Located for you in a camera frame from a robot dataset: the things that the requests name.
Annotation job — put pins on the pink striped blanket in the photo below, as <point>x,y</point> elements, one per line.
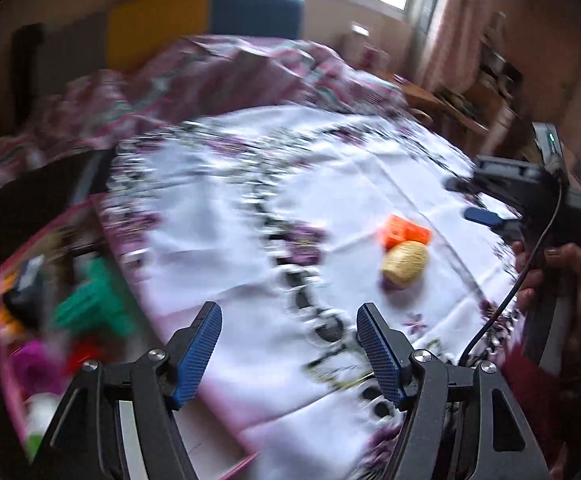
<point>220,75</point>

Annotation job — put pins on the cluttered wooden shelf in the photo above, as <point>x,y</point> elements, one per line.
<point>500,60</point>

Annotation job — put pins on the magenta plastic spool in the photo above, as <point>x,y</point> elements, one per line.
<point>35,365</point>

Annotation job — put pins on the tall white carton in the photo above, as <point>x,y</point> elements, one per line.
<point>359,30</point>

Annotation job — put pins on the red garment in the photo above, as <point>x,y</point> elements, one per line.
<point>520,380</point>

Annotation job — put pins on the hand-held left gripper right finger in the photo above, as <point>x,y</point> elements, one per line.
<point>380,355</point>

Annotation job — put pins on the red puzzle block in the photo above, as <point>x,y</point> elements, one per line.
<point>83,355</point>

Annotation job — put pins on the wooden desk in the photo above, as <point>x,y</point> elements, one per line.
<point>420,95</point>

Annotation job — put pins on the pink curtain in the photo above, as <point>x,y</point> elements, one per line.
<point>470,20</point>

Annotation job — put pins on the pink-rimmed white box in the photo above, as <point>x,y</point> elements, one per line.
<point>205,425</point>

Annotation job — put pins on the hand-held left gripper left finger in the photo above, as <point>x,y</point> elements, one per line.
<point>198,355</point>

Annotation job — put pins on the white green plug-in repellent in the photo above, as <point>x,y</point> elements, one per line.
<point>40,415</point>

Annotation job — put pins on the green plastic toy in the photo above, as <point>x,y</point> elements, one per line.
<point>95,305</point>

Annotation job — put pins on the small orange toy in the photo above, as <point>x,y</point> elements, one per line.
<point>6,322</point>

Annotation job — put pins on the orange cube blocks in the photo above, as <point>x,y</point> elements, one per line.
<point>403,230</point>

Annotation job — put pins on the yellow oval carved block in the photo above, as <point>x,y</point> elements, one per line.
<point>405,262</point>

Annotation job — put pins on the black rolled mat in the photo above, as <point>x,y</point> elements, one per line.
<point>25,70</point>

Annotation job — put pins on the grey yellow blue headboard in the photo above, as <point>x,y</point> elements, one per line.
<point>160,25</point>

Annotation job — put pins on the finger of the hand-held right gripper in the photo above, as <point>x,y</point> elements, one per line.
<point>460,183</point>
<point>485,217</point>

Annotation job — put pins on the white floral tablecloth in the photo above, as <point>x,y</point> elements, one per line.
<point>345,185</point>

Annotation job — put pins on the black plastic cylinder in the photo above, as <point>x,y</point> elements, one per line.
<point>25,285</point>

